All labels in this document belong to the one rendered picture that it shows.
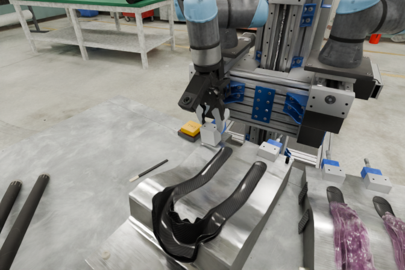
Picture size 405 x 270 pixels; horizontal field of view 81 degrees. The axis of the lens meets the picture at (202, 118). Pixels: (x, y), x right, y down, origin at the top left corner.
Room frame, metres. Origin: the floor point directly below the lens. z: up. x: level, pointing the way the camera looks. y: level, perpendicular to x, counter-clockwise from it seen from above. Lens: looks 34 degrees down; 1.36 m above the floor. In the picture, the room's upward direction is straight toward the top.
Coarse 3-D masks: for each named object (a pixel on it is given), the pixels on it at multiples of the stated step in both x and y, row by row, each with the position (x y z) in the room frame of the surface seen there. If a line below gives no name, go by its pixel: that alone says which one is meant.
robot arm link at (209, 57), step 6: (216, 48) 0.57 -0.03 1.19; (192, 54) 0.57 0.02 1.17; (198, 54) 0.56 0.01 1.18; (204, 54) 0.55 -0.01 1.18; (210, 54) 0.56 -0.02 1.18; (216, 54) 0.56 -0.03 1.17; (192, 60) 0.58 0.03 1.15; (198, 60) 0.56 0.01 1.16; (204, 60) 0.55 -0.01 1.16; (210, 60) 0.56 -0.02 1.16; (216, 60) 0.56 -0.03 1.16; (204, 66) 0.56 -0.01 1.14
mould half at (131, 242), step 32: (192, 160) 0.50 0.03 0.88; (256, 160) 0.50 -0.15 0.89; (192, 192) 0.36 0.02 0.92; (224, 192) 0.39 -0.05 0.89; (256, 192) 0.39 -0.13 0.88; (128, 224) 0.32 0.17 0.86; (256, 224) 0.29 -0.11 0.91; (96, 256) 0.25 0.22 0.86; (128, 256) 0.25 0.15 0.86; (160, 256) 0.25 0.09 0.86; (224, 256) 0.21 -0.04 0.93
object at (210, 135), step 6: (204, 126) 0.58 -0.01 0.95; (210, 126) 0.58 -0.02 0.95; (216, 126) 0.57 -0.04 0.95; (204, 132) 0.56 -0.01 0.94; (210, 132) 0.55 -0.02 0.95; (216, 132) 0.56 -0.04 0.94; (222, 132) 0.59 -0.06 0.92; (204, 138) 0.57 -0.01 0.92; (210, 138) 0.55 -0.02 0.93; (216, 138) 0.55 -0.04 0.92; (210, 144) 0.55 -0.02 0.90; (216, 144) 0.55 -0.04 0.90
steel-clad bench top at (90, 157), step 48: (48, 144) 0.67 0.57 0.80; (96, 144) 0.67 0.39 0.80; (144, 144) 0.67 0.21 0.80; (192, 144) 0.67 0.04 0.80; (0, 192) 0.46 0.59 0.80; (48, 192) 0.46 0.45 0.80; (96, 192) 0.46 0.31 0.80; (288, 192) 0.46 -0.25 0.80; (0, 240) 0.31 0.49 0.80; (48, 240) 0.31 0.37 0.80; (96, 240) 0.31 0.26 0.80; (288, 240) 0.31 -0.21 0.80
